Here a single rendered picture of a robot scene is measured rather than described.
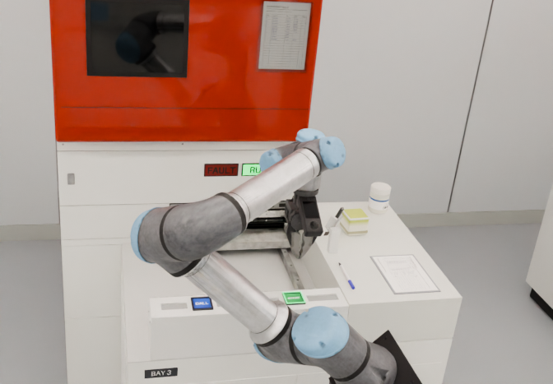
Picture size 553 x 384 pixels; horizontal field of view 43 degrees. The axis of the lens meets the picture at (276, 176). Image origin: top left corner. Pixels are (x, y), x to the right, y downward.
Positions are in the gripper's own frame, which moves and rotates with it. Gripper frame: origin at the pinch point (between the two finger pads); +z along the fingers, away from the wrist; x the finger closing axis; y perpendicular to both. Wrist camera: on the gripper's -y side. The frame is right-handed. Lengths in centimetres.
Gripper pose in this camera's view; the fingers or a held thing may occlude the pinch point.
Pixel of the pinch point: (299, 256)
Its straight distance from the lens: 192.3
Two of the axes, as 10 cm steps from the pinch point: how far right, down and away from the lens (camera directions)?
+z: -0.9, 9.1, 4.1
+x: -9.7, 0.1, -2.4
